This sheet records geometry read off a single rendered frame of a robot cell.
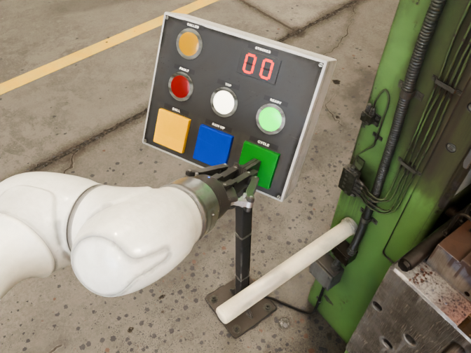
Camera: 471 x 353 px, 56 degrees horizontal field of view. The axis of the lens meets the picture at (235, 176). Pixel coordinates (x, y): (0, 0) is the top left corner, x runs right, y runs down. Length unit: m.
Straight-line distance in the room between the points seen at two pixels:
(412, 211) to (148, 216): 0.72
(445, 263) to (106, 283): 0.60
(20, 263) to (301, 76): 0.53
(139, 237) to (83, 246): 0.06
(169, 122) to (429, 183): 0.56
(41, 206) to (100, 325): 1.30
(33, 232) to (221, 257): 1.39
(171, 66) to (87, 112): 1.73
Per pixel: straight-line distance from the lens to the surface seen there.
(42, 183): 0.61
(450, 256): 0.86
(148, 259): 0.49
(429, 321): 0.91
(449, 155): 0.94
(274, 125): 0.83
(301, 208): 2.06
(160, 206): 0.52
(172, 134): 0.92
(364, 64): 2.94
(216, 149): 0.88
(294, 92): 0.81
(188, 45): 0.89
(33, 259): 0.58
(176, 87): 0.91
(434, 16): 0.82
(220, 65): 0.86
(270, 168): 0.84
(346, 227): 1.24
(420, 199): 1.05
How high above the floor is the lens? 1.65
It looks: 50 degrees down
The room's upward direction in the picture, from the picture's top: straight up
